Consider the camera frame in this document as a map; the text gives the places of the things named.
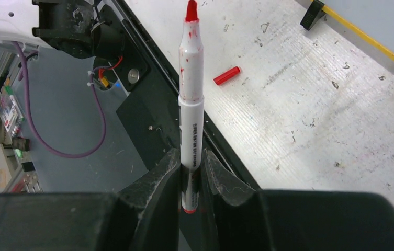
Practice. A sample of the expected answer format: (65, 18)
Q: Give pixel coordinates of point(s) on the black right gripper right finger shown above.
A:
(237, 217)

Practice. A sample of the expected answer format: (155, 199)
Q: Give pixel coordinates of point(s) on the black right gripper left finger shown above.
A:
(143, 216)

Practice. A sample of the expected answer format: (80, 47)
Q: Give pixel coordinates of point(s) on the red white marker pen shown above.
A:
(191, 107)

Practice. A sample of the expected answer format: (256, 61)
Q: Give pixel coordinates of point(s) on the red marker cap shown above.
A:
(227, 76)

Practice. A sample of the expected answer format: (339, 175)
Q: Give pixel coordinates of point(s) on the yellow framed whiteboard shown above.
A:
(373, 20)

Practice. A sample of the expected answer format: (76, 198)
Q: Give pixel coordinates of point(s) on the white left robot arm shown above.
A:
(74, 27)

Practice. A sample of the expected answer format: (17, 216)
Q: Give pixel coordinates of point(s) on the black whiteboard stand foot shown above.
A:
(313, 14)

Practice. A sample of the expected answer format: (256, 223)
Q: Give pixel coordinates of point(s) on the clutter beyond table edge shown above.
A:
(17, 172)

